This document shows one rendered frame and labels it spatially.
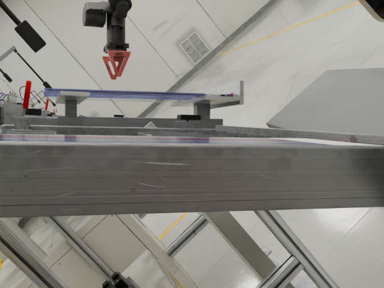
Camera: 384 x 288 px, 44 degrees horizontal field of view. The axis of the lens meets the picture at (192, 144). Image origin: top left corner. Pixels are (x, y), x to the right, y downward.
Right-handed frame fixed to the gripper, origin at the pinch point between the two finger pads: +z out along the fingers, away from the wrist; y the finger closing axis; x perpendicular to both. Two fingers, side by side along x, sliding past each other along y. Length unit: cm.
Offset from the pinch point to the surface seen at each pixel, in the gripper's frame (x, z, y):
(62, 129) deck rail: -18.0, 16.7, 38.2
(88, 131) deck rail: -12.2, 17.2, 38.4
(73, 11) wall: 36, -185, -696
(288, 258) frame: 41, 51, 35
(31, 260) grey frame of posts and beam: -25, 46, 35
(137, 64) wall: 147, -100, -694
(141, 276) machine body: -2, 49, 47
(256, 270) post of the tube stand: 41, 60, 15
